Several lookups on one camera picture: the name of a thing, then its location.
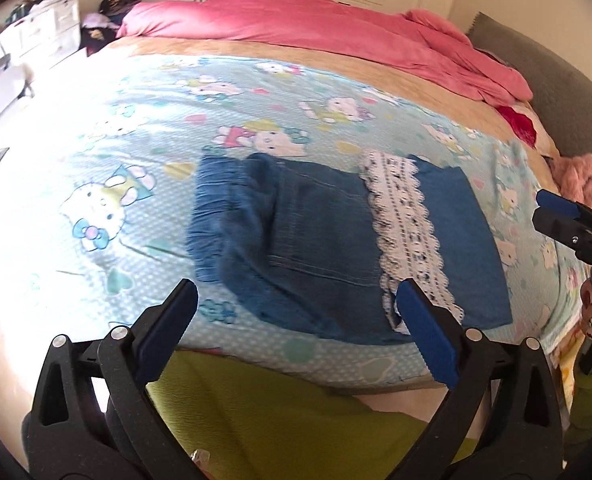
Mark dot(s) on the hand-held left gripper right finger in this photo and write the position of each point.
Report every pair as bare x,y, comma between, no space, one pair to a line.
428,332

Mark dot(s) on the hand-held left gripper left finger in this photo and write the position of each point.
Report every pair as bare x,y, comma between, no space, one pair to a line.
168,330

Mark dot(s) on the person's green clothing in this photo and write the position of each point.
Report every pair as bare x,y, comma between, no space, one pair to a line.
276,420

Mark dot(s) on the person's right hand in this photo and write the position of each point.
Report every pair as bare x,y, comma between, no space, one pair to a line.
590,312

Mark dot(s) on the grey padded headboard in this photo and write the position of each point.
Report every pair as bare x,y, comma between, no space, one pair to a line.
566,100

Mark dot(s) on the pink fluffy cloth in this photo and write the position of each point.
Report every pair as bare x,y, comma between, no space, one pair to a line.
581,175

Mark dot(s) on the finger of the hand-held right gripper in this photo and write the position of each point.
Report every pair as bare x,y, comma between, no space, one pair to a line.
566,232
558,205

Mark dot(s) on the cartoon cat printed blanket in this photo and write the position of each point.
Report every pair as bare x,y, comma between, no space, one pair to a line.
125,160

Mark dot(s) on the lilac cloth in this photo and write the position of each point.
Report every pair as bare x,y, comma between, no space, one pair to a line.
100,20

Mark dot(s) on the blue denim pants lace trim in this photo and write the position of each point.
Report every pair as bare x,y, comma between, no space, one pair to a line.
316,240

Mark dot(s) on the yellow printed bed sheet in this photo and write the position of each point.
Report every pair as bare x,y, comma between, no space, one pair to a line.
566,360

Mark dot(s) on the pink duvet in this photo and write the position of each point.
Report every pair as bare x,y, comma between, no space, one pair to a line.
326,20

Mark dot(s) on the white drawer cabinet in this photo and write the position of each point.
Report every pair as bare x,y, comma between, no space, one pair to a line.
40,25

